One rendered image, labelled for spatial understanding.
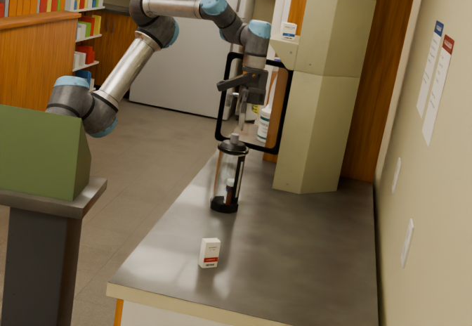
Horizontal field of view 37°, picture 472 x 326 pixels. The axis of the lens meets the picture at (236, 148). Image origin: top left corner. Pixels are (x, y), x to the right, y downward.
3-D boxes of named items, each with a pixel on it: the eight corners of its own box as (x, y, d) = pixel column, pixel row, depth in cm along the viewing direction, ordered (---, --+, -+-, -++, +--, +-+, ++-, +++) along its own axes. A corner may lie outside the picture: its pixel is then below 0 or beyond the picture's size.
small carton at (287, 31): (291, 38, 276) (293, 23, 275) (293, 40, 272) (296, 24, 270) (279, 36, 276) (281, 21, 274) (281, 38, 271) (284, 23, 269)
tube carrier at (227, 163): (240, 212, 242) (251, 152, 237) (209, 209, 241) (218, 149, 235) (237, 201, 253) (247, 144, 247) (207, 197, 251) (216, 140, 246)
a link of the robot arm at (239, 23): (221, 7, 238) (244, 12, 230) (237, 27, 246) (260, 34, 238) (208, 25, 236) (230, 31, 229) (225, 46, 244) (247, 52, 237)
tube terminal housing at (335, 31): (338, 178, 305) (376, -2, 285) (335, 201, 274) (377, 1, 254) (281, 166, 308) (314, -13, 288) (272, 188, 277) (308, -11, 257)
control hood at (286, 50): (300, 60, 296) (305, 36, 293) (293, 70, 265) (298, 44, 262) (274, 55, 297) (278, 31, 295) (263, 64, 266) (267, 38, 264)
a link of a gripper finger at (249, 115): (257, 128, 230) (259, 102, 233) (239, 126, 229) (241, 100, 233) (255, 132, 233) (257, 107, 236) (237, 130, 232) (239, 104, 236)
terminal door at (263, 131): (278, 156, 306) (295, 64, 295) (213, 139, 314) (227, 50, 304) (279, 155, 306) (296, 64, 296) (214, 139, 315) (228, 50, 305)
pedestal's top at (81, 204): (-16, 202, 229) (-15, 190, 227) (20, 173, 259) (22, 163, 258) (81, 219, 228) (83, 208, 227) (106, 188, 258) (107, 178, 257)
